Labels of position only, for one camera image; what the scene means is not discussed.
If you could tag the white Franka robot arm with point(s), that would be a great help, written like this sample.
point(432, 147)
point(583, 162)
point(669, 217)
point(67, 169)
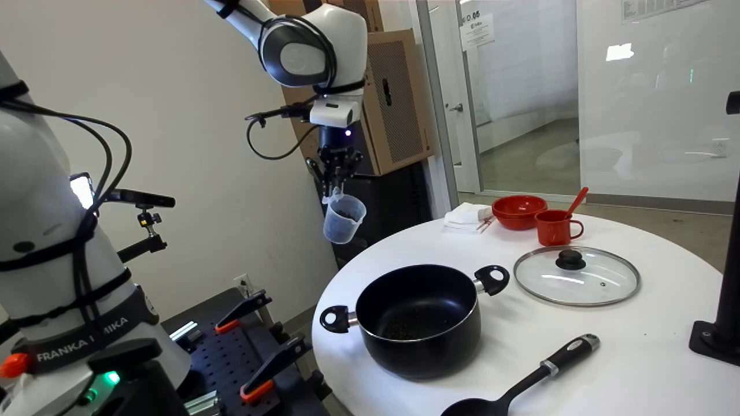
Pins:
point(37, 232)

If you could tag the white paper door sign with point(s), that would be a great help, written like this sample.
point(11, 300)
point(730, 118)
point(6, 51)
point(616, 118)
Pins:
point(476, 30)

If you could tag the white wall poster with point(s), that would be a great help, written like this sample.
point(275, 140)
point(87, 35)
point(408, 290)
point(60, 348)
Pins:
point(661, 5)

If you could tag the black plastic ladle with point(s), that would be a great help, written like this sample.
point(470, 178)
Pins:
point(566, 354)

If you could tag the black camera on mount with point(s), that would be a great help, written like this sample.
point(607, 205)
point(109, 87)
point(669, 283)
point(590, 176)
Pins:
point(142, 199)

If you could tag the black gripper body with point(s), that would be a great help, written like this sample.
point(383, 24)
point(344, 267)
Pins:
point(338, 150)

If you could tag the red mug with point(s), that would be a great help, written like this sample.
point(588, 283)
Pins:
point(553, 229)

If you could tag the grey metal door frame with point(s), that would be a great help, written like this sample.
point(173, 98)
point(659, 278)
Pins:
point(442, 117)

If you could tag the black camera stand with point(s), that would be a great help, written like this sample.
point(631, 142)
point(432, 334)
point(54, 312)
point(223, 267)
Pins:
point(728, 307)

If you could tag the black computer tower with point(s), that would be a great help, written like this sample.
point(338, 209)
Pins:
point(401, 209)

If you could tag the orange plastic spoon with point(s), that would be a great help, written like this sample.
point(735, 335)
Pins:
point(579, 199)

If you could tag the white paper napkin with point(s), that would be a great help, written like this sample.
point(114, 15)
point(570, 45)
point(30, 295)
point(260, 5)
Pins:
point(466, 216)

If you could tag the glass lid with black knob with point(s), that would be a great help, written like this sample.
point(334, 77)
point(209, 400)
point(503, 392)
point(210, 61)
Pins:
point(603, 280)

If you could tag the blue perforated workbench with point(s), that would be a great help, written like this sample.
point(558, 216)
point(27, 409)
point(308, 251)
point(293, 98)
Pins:
point(223, 354)

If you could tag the white wall socket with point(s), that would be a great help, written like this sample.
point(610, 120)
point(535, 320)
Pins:
point(240, 283)

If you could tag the red bowl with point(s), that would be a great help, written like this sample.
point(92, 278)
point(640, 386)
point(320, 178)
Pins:
point(518, 211)

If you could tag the clear plastic measuring jug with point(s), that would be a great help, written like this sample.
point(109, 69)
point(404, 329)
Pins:
point(343, 223)

